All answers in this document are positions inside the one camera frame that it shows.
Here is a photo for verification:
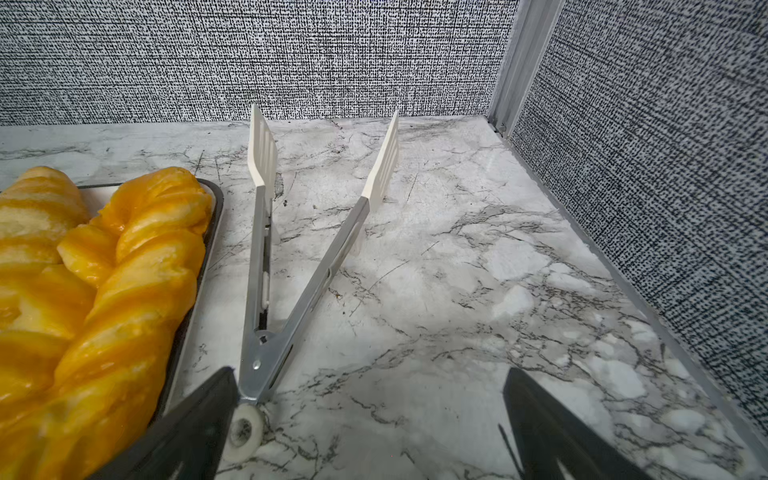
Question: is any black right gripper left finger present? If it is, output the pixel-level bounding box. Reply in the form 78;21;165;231
90;367;240;479

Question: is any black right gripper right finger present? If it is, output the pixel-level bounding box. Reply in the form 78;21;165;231
503;368;649;479

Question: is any long twisted yellow bread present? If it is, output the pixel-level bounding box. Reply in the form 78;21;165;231
1;167;213;479

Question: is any striped yellow bread roll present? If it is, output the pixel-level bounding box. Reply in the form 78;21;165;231
1;167;95;420

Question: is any white strawberry tray black rim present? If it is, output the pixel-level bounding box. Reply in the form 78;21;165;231
78;178;225;424

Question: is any aluminium cage frame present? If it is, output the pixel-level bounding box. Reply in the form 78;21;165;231
488;1;767;462

